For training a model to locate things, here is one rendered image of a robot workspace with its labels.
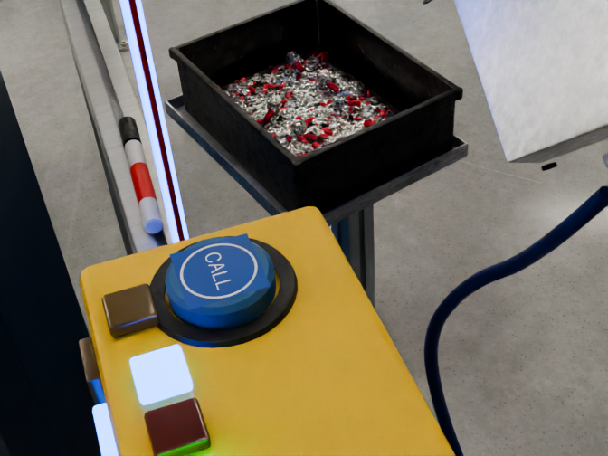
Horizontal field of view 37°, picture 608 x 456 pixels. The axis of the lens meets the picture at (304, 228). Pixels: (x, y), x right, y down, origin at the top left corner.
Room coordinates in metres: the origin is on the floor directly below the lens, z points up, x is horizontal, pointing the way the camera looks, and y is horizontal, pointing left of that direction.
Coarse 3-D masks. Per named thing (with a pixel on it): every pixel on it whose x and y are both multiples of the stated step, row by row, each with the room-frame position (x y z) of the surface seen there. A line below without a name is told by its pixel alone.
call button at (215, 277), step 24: (216, 240) 0.25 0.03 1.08; (240, 240) 0.25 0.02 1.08; (192, 264) 0.24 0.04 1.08; (216, 264) 0.24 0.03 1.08; (240, 264) 0.24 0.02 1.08; (264, 264) 0.24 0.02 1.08; (168, 288) 0.23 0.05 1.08; (192, 288) 0.23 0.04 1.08; (216, 288) 0.23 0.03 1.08; (240, 288) 0.23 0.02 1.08; (264, 288) 0.23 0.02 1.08; (192, 312) 0.22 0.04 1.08; (216, 312) 0.22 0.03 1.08; (240, 312) 0.22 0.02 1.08
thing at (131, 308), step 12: (132, 288) 0.24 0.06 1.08; (144, 288) 0.24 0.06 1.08; (108, 300) 0.23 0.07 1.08; (120, 300) 0.23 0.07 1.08; (132, 300) 0.23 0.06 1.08; (144, 300) 0.23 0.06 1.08; (108, 312) 0.22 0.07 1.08; (120, 312) 0.22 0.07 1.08; (132, 312) 0.22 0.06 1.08; (144, 312) 0.22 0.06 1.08; (156, 312) 0.22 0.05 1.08; (108, 324) 0.22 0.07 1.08; (120, 324) 0.22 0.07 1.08; (132, 324) 0.22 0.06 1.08; (144, 324) 0.22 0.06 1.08; (156, 324) 0.22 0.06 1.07
